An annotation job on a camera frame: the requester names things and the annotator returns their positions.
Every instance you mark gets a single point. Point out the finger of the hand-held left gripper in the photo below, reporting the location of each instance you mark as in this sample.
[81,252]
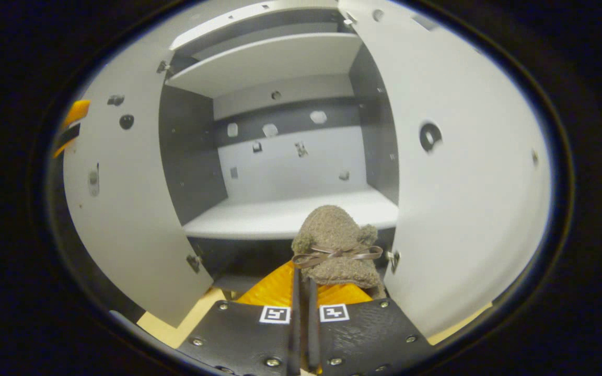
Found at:
[68,134]

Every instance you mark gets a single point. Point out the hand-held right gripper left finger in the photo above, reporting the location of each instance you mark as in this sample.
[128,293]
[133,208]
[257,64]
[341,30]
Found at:
[296,334]

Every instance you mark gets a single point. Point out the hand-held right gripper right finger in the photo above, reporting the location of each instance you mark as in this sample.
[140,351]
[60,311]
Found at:
[312,339]

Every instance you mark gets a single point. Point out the white cabinet door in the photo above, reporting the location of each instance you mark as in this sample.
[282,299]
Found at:
[463,209]
[134,219]

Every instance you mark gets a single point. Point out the brown fuzzy shoe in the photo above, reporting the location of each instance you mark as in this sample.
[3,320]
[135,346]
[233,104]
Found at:
[332,230]

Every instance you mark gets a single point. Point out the white shoe cabinet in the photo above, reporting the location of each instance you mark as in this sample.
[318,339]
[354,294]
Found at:
[254,214]

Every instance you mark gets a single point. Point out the white cabinet shelf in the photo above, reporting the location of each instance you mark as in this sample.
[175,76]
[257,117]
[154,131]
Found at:
[259,62]

